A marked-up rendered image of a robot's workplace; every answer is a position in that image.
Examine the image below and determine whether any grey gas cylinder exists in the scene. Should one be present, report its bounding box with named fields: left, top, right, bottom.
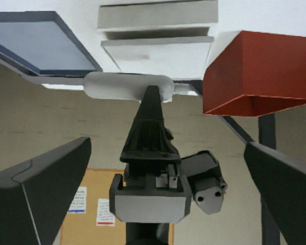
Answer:
left=82, top=71, right=189, bottom=102

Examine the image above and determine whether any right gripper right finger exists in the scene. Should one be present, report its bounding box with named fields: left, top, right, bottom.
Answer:
left=244, top=142, right=306, bottom=245

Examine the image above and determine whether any red-brown open box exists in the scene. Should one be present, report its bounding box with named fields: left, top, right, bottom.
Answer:
left=203, top=30, right=306, bottom=117

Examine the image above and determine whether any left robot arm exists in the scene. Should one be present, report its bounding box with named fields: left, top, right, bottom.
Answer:
left=125, top=150, right=228, bottom=245

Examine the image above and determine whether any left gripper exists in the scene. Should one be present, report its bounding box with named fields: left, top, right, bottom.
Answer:
left=109, top=85, right=192, bottom=225

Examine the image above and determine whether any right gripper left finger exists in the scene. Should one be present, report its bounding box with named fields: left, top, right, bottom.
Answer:
left=0, top=137, right=91, bottom=245

